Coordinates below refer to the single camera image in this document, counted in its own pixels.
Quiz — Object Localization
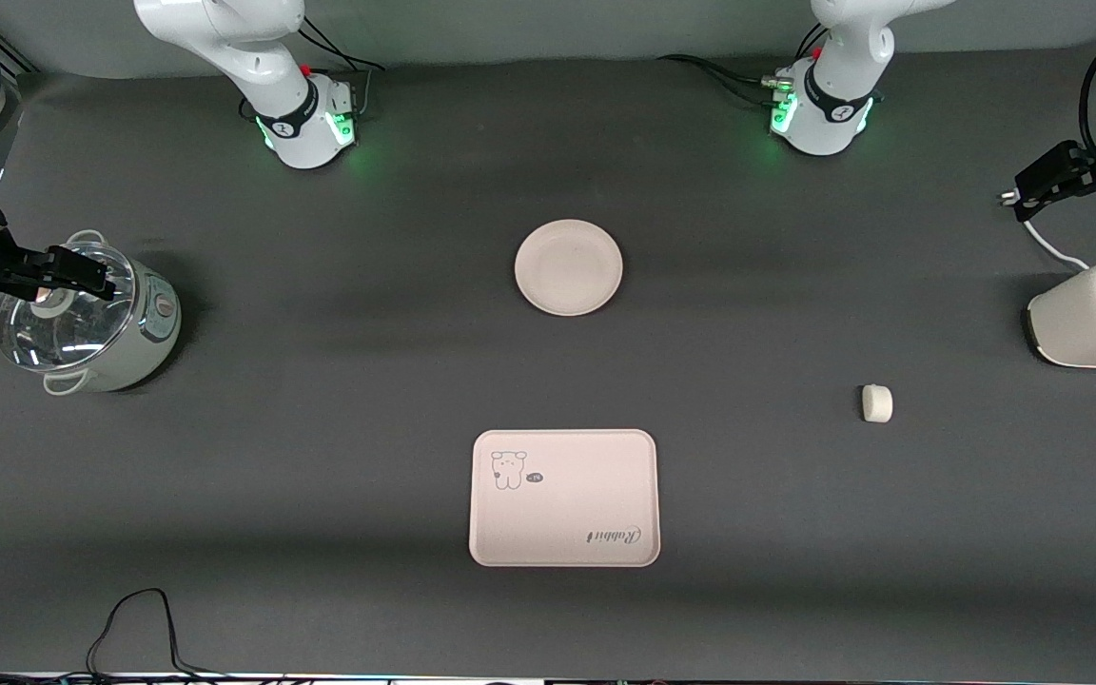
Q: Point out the cream tray with rabbit print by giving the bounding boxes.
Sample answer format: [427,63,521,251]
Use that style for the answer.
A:
[468,428,661,569]

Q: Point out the white toaster cable with plug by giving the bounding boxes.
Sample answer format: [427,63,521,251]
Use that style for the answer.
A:
[998,188,1093,273]

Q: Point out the white toaster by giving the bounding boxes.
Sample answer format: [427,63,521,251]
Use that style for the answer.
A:
[1026,259,1096,370]

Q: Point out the glass pot lid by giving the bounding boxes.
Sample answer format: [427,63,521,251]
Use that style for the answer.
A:
[0,241,137,372]

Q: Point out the black left arm base cables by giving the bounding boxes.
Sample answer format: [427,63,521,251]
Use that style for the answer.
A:
[657,24,830,108]

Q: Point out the black right arm base cables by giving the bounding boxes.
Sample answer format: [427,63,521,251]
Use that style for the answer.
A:
[296,17,387,120]

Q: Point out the round cream plate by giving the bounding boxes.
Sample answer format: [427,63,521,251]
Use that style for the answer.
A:
[514,219,624,318]

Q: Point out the black cable at table edge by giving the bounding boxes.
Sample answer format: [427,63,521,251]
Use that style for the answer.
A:
[0,588,254,681]

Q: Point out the dark grey table mat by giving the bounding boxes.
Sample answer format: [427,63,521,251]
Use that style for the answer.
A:
[0,43,1096,678]

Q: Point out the pale green electric pot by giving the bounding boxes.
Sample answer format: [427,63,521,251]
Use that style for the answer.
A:
[0,228,184,397]

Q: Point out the black arm base cables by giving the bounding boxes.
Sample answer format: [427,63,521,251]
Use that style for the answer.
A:
[296,17,387,120]
[657,24,830,108]

